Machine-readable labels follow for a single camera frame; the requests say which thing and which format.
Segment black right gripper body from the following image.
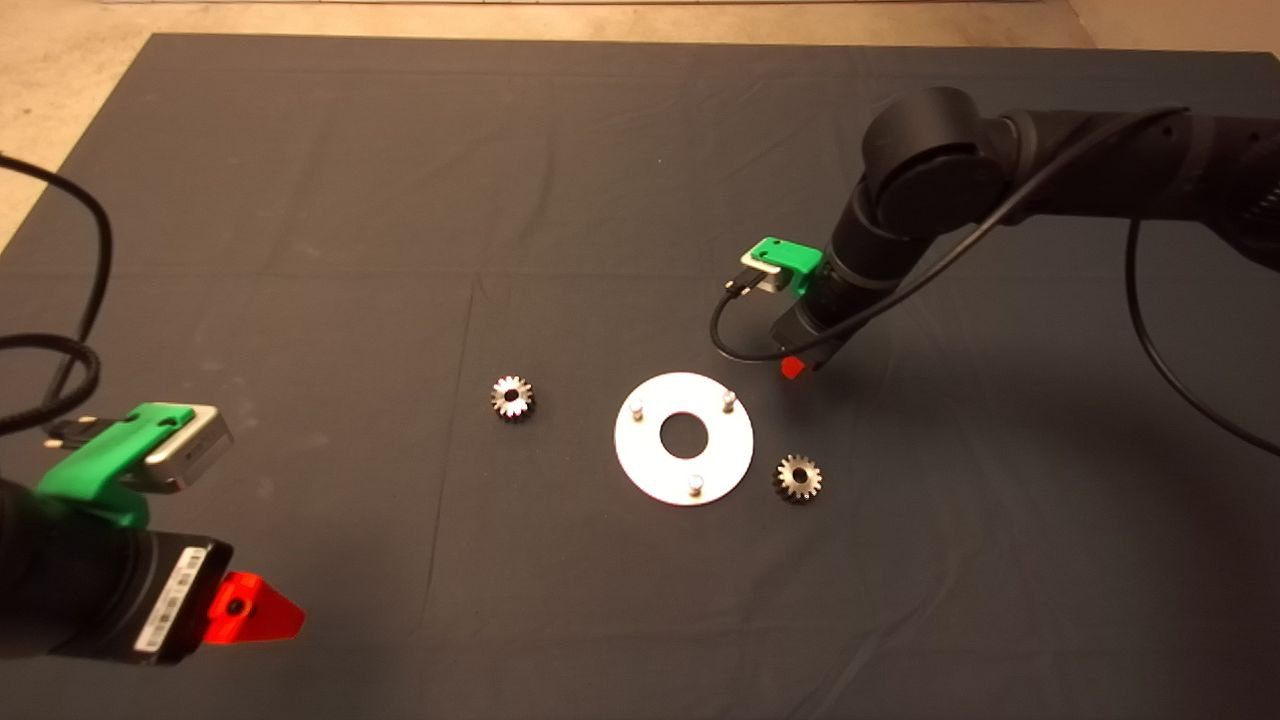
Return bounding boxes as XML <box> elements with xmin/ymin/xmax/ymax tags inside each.
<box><xmin>771</xmin><ymin>294</ymin><xmax>862</xmax><ymax>372</ymax></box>

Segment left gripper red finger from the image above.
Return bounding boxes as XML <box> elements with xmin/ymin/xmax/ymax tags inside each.
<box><xmin>207</xmin><ymin>570</ymin><xmax>306</xmax><ymax>646</ymax></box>

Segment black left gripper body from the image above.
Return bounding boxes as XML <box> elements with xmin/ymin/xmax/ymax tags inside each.
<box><xmin>105</xmin><ymin>528</ymin><xmax>234</xmax><ymax>664</ymax></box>

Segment white round pegged plate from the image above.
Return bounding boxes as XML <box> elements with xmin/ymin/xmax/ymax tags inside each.
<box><xmin>613</xmin><ymin>372</ymin><xmax>754</xmax><ymax>507</ymax></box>

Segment small steel planetary gear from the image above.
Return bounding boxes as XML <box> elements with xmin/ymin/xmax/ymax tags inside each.
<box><xmin>490</xmin><ymin>375</ymin><xmax>536</xmax><ymax>422</ymax></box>
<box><xmin>772</xmin><ymin>453</ymin><xmax>823</xmax><ymax>504</ymax></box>

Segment dark grey table cloth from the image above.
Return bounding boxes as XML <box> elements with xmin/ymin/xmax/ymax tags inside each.
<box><xmin>0</xmin><ymin>35</ymin><xmax>1280</xmax><ymax>720</ymax></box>

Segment right wrist green camera mount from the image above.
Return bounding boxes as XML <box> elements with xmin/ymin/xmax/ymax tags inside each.
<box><xmin>750</xmin><ymin>236</ymin><xmax>826</xmax><ymax>298</ymax></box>

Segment wrist green camera mount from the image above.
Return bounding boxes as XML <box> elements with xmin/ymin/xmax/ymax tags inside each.
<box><xmin>750</xmin><ymin>236</ymin><xmax>826</xmax><ymax>298</ymax></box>
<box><xmin>35</xmin><ymin>402</ymin><xmax>196</xmax><ymax>528</ymax></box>

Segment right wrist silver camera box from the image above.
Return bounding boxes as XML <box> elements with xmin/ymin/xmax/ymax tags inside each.
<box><xmin>740</xmin><ymin>250</ymin><xmax>787</xmax><ymax>295</ymax></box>

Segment left wrist green camera mount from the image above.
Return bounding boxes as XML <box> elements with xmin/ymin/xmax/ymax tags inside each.
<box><xmin>35</xmin><ymin>402</ymin><xmax>196</xmax><ymax>528</ymax></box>

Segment thick braided black cable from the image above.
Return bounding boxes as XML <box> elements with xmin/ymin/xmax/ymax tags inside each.
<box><xmin>0</xmin><ymin>335</ymin><xmax>101</xmax><ymax>446</ymax></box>

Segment thin black cable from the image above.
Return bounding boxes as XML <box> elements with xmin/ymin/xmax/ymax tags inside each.
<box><xmin>0</xmin><ymin>152</ymin><xmax>113</xmax><ymax>401</ymax></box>

